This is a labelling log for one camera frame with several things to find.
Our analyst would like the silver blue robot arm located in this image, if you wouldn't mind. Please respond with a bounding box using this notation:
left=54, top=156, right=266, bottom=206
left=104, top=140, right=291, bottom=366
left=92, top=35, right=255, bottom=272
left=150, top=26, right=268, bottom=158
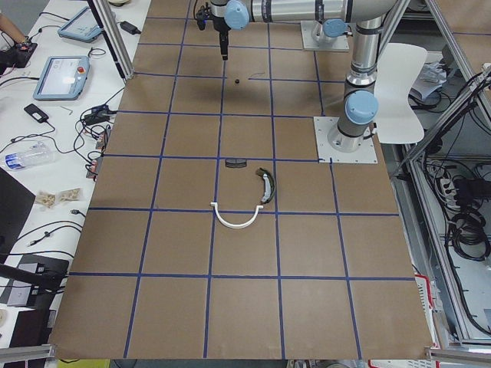
left=195, top=1, right=396, bottom=153

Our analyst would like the blue teach pendant far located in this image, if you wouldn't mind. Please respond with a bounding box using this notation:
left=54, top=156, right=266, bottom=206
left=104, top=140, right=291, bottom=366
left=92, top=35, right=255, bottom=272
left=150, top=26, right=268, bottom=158
left=58, top=6, right=101, bottom=43

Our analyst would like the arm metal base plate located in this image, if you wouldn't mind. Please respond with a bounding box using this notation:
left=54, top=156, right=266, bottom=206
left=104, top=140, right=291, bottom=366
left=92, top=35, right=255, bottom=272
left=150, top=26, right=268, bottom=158
left=301, top=21, right=349, bottom=52
left=313, top=117, right=377, bottom=164

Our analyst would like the white plastic chair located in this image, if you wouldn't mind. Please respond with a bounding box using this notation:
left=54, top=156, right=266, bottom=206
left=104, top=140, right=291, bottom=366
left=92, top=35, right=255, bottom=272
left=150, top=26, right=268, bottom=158
left=374, top=43, right=427, bottom=144

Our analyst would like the black power adapter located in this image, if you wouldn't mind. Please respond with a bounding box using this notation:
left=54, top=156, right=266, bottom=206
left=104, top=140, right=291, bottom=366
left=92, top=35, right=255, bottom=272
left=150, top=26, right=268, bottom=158
left=120, top=21, right=141, bottom=35

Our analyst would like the blue teach pendant near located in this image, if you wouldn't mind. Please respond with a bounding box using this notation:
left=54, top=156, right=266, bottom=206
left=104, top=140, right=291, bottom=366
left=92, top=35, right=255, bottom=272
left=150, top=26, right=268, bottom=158
left=33, top=55, right=90, bottom=101

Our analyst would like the green curved brake shoe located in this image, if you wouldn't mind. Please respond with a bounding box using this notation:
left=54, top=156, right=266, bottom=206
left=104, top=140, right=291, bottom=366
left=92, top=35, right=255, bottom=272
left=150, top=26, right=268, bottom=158
left=255, top=168, right=276, bottom=205

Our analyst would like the clear plastic water bottle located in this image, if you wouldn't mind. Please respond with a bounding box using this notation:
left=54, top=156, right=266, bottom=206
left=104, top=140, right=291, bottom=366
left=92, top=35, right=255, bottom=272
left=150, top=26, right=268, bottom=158
left=4, top=141, right=54, bottom=170

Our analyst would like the white curved plastic bracket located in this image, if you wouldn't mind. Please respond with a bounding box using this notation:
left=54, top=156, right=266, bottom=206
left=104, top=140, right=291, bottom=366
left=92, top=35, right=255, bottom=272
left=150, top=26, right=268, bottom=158
left=210, top=202, right=264, bottom=230

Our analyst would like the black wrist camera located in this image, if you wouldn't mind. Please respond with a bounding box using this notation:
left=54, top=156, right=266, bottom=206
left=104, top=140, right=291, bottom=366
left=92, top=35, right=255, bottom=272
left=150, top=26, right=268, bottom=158
left=195, top=5, right=210, bottom=31

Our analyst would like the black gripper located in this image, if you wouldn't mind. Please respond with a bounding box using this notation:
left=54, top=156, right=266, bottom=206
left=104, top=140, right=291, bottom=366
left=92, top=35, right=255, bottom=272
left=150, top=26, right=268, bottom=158
left=219, top=30, right=229, bottom=61

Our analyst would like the aluminium frame post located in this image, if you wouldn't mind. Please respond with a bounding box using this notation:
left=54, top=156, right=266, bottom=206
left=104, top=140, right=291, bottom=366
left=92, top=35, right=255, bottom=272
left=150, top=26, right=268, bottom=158
left=87, top=0, right=134, bottom=81

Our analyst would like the black smartphone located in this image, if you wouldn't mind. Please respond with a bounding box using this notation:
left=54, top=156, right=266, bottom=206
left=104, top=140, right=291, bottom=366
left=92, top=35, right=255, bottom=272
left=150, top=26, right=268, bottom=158
left=24, top=103, right=49, bottom=123

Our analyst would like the dark grey brake pad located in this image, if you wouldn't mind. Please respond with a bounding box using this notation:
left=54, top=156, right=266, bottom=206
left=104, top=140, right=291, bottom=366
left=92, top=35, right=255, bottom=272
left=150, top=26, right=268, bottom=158
left=225, top=158, right=247, bottom=169

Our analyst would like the blue teach pendant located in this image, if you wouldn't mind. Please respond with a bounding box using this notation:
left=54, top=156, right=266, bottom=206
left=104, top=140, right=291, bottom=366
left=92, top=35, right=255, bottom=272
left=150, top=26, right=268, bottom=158
left=33, top=55, right=90, bottom=101
left=58, top=6, right=101, bottom=43

